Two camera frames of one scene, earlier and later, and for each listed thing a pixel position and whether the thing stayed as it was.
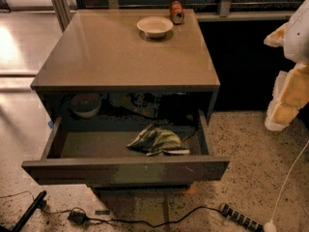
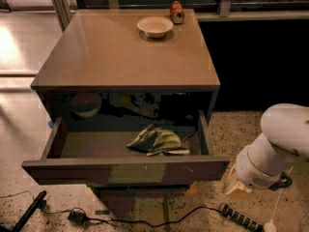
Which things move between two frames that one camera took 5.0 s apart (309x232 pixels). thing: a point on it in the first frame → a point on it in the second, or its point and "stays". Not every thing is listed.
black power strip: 240,217 stays
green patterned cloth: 154,140 stays
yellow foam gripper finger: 276,39 → 234,188
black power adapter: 76,217 stays
